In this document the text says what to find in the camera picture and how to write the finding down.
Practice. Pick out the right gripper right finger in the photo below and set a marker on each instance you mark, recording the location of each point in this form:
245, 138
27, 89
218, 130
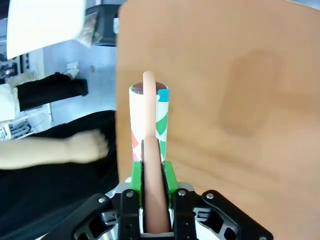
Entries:
171, 177

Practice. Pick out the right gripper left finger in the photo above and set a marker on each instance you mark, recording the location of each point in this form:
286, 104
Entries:
136, 177

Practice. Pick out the bystander's black trousers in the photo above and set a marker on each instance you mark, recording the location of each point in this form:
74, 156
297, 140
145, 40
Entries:
50, 91

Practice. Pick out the person's bare hand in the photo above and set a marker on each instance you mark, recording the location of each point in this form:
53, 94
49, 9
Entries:
87, 147

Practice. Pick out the black equipment box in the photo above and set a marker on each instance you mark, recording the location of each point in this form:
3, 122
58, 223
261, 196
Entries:
105, 27

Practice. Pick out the large white panel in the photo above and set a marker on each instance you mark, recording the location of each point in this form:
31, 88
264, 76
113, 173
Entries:
42, 25

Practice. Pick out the person's black clothing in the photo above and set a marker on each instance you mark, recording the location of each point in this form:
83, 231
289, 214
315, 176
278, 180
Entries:
50, 195

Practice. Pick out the person's bare forearm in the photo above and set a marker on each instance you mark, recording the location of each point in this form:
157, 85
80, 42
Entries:
32, 153

